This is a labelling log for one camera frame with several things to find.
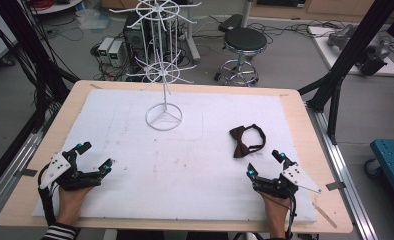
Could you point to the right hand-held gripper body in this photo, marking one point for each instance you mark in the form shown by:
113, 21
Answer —
278, 186

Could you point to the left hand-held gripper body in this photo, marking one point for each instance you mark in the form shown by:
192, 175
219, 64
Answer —
68, 176

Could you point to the dark brown bow tie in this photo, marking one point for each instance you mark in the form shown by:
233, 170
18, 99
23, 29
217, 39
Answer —
241, 141

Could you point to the person's right hand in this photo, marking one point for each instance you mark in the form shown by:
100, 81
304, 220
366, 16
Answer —
276, 208

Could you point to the person's left hand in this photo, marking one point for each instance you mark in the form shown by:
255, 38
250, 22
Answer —
70, 205

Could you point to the grey tape piece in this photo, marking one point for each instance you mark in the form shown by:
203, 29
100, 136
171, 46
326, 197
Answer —
335, 186
26, 172

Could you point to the thin wooden stick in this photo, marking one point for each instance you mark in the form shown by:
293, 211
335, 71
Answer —
325, 215

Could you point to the white foam mat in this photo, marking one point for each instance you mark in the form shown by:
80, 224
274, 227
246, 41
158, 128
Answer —
185, 180

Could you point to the grey power supply unit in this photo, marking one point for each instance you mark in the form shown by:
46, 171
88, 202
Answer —
104, 48
115, 53

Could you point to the blue cart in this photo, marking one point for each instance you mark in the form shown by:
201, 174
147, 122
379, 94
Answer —
393, 166

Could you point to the white floor board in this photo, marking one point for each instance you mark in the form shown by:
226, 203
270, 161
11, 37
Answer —
328, 53

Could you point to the black round stool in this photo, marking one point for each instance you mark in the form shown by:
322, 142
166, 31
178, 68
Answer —
245, 41

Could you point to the black computer tower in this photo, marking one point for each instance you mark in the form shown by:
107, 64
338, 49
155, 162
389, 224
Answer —
135, 33

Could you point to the clear plastic bag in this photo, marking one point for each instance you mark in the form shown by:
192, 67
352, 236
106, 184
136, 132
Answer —
91, 18

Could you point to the grey machine on board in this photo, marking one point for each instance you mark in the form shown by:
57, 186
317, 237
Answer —
368, 50

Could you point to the black flat seat pad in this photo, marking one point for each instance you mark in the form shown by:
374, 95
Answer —
231, 22

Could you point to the grey table leg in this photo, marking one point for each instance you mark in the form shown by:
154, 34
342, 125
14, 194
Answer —
192, 40

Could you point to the aluminium rail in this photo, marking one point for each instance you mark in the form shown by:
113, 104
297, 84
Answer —
5, 186
345, 173

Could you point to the black frame strut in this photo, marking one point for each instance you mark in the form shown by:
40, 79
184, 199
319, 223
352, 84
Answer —
28, 43
348, 56

